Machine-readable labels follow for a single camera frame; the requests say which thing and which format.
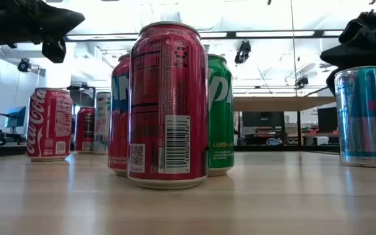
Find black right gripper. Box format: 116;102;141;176
320;10;376;95

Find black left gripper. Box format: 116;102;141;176
0;0;86;65

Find blue slim energy drink can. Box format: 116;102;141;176
334;66;376;168

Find red Coca-Cola original can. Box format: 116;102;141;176
25;87;74;163

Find red soda can black panel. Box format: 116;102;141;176
74;106;96;153

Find slim silver-white energy drink can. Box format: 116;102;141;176
93;91;112;155

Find red and blue soda can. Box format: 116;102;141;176
108;53;132;177

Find green Sprite can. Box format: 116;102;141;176
206;54;235;178

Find red zero sugar soda can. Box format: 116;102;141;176
126;21;210;191

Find wooden shelf black metal legs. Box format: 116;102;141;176
232;96;337;151

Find black ceiling spotlight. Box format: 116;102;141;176
234;40;252;65
294;76;309;89
17;57;32;73

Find black monitor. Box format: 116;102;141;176
317;106;338;133
242;111;285;129

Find computer monitor blue screen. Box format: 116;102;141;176
5;106;27;129

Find black overhead bar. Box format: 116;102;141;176
64;29;344;42

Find thin hanging cable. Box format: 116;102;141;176
290;0;298;97

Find black aluminium table frame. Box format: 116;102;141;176
0;143;376;157

